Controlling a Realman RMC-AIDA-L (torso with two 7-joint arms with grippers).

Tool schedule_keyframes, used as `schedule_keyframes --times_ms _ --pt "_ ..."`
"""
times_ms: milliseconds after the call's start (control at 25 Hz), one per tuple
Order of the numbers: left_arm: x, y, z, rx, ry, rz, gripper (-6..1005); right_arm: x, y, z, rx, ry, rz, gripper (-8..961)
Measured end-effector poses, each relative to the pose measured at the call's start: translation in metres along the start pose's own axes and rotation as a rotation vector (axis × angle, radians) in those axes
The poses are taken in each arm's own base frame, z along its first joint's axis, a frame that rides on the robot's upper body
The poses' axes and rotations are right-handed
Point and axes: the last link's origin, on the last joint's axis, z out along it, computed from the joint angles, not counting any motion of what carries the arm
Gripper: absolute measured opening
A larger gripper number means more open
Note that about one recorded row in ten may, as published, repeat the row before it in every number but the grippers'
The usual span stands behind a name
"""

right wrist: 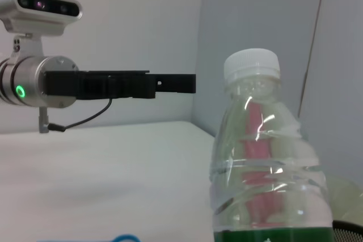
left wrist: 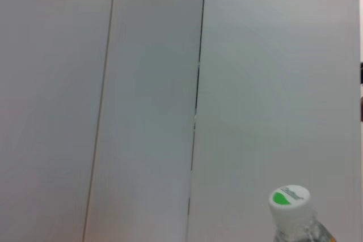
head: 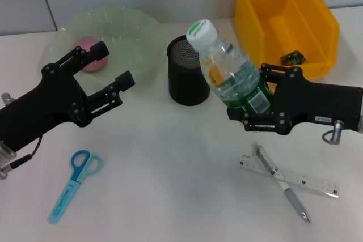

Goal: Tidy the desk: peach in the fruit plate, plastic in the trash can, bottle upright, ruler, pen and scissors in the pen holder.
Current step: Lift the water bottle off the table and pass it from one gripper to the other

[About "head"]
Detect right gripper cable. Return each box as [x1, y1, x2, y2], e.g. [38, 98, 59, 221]
[322, 120, 345, 146]

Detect black mesh pen holder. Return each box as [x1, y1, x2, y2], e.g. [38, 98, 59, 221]
[166, 35, 213, 107]

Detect clear green-label water bottle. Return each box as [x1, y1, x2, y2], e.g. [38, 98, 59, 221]
[186, 18, 275, 117]

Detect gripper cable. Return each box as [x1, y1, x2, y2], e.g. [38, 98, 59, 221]
[0, 135, 44, 181]
[322, 120, 345, 146]

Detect blue scissors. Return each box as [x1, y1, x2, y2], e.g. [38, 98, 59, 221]
[48, 149, 104, 224]

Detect pink peach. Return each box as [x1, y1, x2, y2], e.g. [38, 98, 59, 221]
[74, 37, 109, 73]

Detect green plastic wrapper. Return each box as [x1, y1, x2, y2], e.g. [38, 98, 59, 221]
[280, 50, 307, 66]

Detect clear plastic ruler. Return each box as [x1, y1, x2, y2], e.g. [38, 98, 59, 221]
[238, 154, 340, 199]

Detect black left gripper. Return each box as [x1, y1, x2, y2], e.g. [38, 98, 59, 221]
[0, 41, 135, 152]

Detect yellow plastic bin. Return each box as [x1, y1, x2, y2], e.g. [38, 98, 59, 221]
[234, 0, 340, 80]

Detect translucent green fruit plate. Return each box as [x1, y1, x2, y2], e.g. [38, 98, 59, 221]
[42, 6, 168, 95]

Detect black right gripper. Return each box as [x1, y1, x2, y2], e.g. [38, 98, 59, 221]
[226, 62, 363, 135]

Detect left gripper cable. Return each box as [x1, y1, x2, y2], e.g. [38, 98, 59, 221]
[0, 135, 44, 181]

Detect white grey pen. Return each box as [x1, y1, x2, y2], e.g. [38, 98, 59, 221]
[254, 144, 311, 224]

